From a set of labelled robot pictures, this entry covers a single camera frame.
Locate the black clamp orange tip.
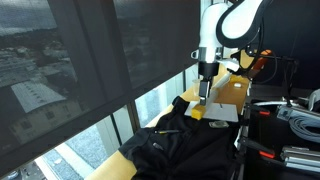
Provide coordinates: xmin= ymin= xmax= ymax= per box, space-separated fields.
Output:
xmin=239 ymin=135 xmax=277 ymax=160
xmin=246 ymin=105 xmax=272 ymax=118

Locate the clear plastic cup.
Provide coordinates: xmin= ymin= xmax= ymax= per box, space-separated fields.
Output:
xmin=191 ymin=78 xmax=203 ymax=98

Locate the narrow dark window shade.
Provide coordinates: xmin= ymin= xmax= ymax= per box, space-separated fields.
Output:
xmin=113 ymin=0 xmax=202 ymax=89

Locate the metal corner bracket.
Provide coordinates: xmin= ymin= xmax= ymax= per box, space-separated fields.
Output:
xmin=276 ymin=105 xmax=294 ymax=122

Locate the black vest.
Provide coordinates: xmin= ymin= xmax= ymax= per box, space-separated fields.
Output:
xmin=118 ymin=95 xmax=246 ymax=180

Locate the orange black spring clamp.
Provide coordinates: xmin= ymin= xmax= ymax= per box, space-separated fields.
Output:
xmin=251 ymin=49 xmax=273 ymax=79

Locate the black perforated breadboard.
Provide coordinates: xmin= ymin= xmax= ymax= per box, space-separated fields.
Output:
xmin=248 ymin=108 xmax=320 ymax=180

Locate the thin black camera stand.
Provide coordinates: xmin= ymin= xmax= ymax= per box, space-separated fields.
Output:
xmin=266 ymin=54 xmax=301 ymax=101

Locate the grey coiled cable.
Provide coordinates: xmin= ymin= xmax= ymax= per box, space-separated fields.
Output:
xmin=288 ymin=114 xmax=320 ymax=144

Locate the black robot cable conduit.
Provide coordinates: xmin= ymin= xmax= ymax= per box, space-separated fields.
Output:
xmin=244 ymin=13 xmax=278 ymax=80

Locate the double aluminium rail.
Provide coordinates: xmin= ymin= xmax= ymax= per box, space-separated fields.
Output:
xmin=279 ymin=145 xmax=320 ymax=174

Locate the silver metal bar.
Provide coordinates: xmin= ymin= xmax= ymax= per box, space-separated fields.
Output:
xmin=251 ymin=97 xmax=311 ymax=108

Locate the wide dark window shade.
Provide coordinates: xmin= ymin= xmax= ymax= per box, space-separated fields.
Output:
xmin=0 ymin=0 xmax=134 ymax=178

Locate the grey flat tray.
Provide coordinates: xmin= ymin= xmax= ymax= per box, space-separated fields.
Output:
xmin=184 ymin=101 xmax=240 ymax=123

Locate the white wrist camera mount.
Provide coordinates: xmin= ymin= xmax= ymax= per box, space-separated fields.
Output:
xmin=206 ymin=57 xmax=242 ymax=108

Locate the yellow block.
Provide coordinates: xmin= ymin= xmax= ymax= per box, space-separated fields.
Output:
xmin=190 ymin=103 xmax=205 ymax=121

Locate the single aluminium rail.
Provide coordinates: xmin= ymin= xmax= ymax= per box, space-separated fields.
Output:
xmin=289 ymin=104 xmax=320 ymax=122

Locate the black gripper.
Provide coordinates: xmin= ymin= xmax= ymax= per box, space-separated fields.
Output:
xmin=198 ymin=60 xmax=220 ymax=106

